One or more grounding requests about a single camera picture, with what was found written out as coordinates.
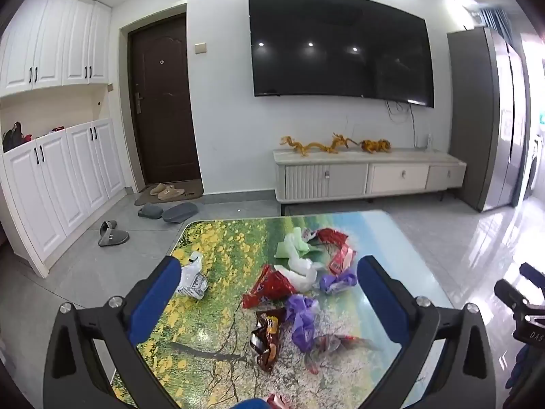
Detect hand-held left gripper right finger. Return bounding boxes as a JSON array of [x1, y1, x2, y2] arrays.
[[357, 255, 497, 409]]

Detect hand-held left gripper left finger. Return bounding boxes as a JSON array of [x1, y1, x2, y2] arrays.
[[43, 256, 184, 409]]

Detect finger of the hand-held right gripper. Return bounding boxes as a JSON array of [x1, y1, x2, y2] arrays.
[[495, 280, 533, 313], [520, 262, 545, 285]]

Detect white printed plastic bag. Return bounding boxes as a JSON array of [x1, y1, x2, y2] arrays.
[[175, 252, 208, 301]]

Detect small purple wrapper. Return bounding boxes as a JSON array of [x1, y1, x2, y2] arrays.
[[319, 272, 357, 296]]

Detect pink red wrapper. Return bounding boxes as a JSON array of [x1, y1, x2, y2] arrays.
[[327, 245, 355, 275]]

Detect clear red wrapper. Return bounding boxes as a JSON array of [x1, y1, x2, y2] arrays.
[[306, 334, 382, 375]]

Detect large purple wrapper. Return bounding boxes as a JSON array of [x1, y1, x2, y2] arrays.
[[284, 294, 321, 353]]

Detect white tissue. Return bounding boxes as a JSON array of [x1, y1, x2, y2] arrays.
[[275, 256, 328, 291]]

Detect green white plastic bag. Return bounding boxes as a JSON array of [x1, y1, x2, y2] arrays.
[[276, 229, 319, 260]]

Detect red snack packet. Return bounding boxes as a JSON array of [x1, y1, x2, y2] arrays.
[[242, 264, 296, 310]]

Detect brown snack packet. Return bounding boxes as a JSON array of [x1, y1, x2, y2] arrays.
[[249, 309, 285, 374]]

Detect person's right hand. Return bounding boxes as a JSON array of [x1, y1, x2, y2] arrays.
[[506, 340, 545, 391]]

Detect large grey slipper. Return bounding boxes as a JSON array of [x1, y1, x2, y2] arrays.
[[137, 203, 165, 219], [162, 202, 200, 224]]

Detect white washing machine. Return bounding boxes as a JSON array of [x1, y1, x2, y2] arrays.
[[526, 134, 545, 206]]

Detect brown doormat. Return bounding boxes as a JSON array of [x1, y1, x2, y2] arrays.
[[134, 179, 204, 206]]

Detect white television console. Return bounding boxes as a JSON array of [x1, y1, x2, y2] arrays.
[[272, 147, 467, 216]]

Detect white lower shoe cabinet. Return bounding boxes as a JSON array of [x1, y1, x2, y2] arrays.
[[0, 119, 127, 278]]

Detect yellow tiger figurine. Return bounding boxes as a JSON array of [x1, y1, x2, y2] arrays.
[[360, 139, 392, 153]]

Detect grey refrigerator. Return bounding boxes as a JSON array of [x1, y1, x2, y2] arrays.
[[447, 26, 531, 213]]

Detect yellow dragon figurine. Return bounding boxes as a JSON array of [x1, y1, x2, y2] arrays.
[[280, 133, 362, 157]]

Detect dark brown entrance door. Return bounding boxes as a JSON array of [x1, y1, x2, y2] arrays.
[[128, 13, 198, 186]]

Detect black bag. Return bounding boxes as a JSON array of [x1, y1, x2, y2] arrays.
[[2, 121, 27, 152]]

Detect blue curtain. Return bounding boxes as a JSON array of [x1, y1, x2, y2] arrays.
[[478, 6, 512, 44]]

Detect television cables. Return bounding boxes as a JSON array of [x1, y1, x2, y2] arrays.
[[384, 100, 417, 150]]

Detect black wall television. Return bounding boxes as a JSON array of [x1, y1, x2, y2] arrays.
[[248, 0, 435, 107]]

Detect white upper wall cabinet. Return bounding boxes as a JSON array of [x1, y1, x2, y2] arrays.
[[0, 0, 112, 97]]

